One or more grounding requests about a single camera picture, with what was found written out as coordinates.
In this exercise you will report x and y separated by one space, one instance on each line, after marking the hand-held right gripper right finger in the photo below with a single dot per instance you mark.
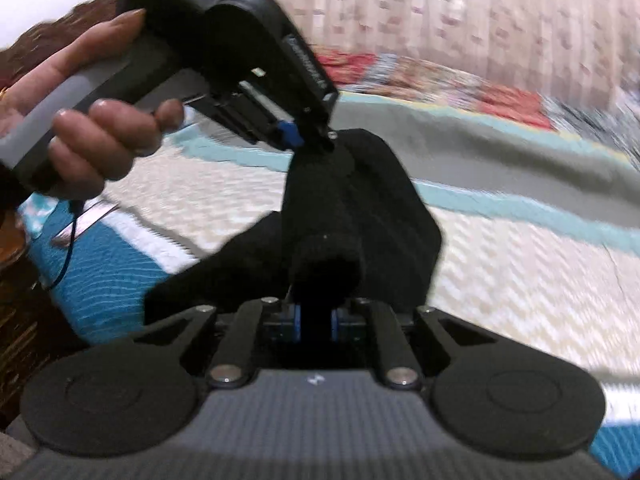
336 324

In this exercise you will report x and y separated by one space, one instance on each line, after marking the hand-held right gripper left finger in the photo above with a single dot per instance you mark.
296 322

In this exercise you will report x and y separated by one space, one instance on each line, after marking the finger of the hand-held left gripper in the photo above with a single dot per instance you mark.
322 132
287 134

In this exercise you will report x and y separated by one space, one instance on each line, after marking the black pants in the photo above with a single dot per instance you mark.
360 210

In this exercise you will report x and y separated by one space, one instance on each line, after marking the person's left hand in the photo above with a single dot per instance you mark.
100 135

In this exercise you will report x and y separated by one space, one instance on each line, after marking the carved wooden headboard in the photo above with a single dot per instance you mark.
60 25

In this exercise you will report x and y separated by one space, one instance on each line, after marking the patterned bed sheet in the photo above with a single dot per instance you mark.
500 260

